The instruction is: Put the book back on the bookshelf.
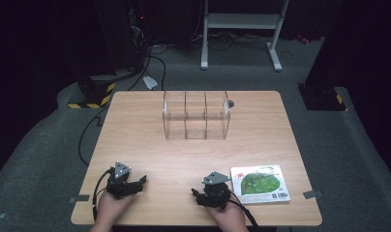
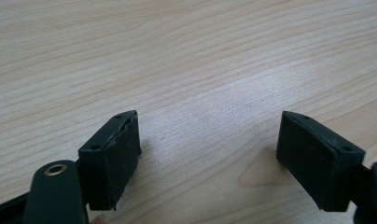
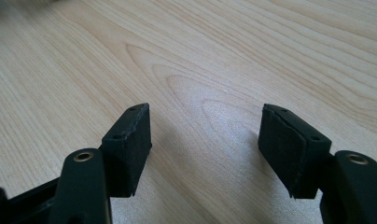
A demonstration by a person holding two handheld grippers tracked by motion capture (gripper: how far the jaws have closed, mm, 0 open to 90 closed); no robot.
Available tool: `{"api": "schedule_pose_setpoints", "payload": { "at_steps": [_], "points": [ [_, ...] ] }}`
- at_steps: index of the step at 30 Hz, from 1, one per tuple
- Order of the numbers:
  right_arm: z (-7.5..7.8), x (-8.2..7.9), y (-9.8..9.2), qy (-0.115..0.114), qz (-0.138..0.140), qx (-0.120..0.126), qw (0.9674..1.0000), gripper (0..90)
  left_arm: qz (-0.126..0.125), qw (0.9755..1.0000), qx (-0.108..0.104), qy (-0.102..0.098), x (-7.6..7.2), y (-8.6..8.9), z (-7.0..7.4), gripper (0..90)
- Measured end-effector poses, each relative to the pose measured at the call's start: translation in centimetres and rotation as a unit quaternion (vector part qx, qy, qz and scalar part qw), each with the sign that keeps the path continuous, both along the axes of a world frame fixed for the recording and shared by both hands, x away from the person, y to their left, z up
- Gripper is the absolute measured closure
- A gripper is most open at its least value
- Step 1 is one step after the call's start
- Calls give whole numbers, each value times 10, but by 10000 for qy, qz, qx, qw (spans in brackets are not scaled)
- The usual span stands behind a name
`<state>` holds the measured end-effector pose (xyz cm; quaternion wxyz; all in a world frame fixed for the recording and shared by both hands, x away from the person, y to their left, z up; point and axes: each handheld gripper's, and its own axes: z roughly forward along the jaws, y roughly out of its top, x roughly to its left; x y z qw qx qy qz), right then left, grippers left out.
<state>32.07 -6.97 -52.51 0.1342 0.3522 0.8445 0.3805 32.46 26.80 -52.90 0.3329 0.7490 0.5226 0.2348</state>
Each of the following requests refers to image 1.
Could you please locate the grey tape strip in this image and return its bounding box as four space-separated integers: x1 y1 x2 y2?
69 194 91 204
302 189 324 200

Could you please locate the white scrap on floor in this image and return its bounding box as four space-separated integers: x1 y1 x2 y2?
141 75 159 91

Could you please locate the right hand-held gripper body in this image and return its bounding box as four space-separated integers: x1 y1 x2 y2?
201 171 232 211

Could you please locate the white metal stand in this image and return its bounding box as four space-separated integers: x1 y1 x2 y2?
199 0 290 73

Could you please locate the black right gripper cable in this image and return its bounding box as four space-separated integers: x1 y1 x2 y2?
227 198 259 230

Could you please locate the small red object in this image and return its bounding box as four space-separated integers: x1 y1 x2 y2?
295 34 312 45

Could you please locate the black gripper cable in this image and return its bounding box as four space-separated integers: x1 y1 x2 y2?
227 198 259 230
91 167 116 224

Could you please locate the clear acrylic divided organizer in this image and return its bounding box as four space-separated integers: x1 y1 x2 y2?
162 90 232 141

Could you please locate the white and green picture book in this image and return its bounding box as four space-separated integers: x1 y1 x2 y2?
229 164 291 205

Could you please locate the dark equipment rack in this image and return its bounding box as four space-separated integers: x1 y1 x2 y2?
127 0 152 73

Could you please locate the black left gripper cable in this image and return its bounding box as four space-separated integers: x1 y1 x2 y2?
91 167 116 224

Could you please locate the black yellow striped base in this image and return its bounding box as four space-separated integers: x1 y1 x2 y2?
67 74 117 110
297 83 348 112

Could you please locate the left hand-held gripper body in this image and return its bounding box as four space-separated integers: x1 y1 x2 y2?
105 160 140 199

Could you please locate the black floor cable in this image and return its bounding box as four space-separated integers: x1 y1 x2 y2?
128 44 170 92
77 104 110 167

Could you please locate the person's left hand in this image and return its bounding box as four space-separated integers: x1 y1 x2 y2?
94 190 137 232

